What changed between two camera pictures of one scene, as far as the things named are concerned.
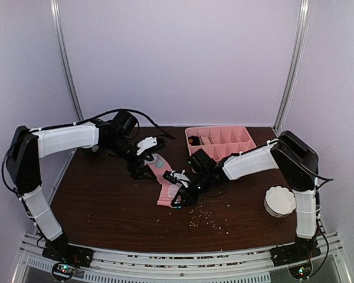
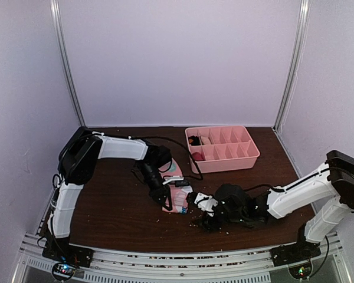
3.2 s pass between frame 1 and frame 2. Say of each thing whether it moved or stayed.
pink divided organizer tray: stayed
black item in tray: stayed
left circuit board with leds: stayed
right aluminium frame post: stayed
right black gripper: moved
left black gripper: moved
